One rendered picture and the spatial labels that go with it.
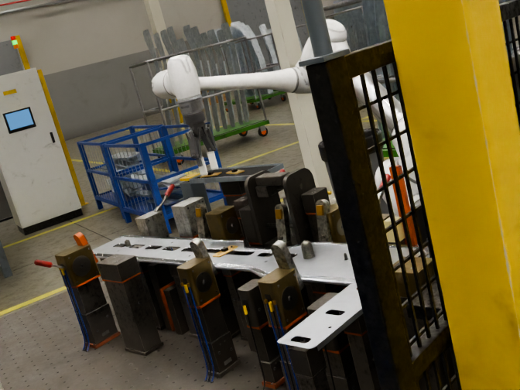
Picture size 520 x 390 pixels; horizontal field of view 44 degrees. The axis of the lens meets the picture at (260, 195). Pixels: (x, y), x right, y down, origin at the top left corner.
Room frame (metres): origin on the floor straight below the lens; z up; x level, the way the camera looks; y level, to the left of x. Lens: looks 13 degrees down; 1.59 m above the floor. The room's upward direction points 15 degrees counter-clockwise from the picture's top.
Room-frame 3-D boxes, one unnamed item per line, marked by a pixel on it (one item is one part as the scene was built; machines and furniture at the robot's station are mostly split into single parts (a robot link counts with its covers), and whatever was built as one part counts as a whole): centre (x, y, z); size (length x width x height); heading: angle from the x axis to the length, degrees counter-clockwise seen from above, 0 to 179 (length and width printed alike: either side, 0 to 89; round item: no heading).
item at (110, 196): (8.18, 1.56, 0.47); 1.20 x 0.80 x 0.95; 26
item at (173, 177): (6.91, 0.95, 0.47); 1.20 x 0.80 x 0.95; 29
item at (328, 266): (1.91, 0.17, 1.00); 1.38 x 0.22 x 0.02; 44
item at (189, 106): (2.38, 0.16, 1.43); 0.09 x 0.09 x 0.06
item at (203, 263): (1.73, 0.24, 0.87); 0.12 x 0.07 x 0.35; 134
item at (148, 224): (2.45, 0.43, 0.88); 0.12 x 0.07 x 0.36; 134
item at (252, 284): (1.58, 0.09, 0.84); 0.10 x 0.05 x 0.29; 134
